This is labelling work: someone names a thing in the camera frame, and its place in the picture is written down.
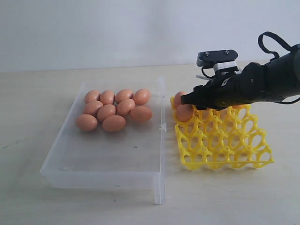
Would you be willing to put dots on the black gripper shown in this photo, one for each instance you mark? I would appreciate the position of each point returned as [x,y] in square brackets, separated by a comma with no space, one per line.
[245,88]

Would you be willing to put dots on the brown egg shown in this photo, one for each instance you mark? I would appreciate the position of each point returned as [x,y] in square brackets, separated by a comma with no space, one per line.
[141,114]
[184,112]
[237,106]
[92,96]
[106,111]
[86,122]
[123,94]
[125,106]
[114,123]
[107,97]
[92,107]
[142,96]
[177,99]

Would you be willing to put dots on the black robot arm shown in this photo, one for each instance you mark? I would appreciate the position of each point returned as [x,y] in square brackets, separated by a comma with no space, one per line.
[272,82]

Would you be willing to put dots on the yellow plastic egg tray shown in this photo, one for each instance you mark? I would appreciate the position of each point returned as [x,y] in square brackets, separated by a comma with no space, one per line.
[230,137]

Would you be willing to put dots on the clear plastic box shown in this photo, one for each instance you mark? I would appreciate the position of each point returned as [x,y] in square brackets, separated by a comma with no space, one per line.
[133,158]

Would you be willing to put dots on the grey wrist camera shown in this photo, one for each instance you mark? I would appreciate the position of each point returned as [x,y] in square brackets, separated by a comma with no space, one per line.
[222,61]

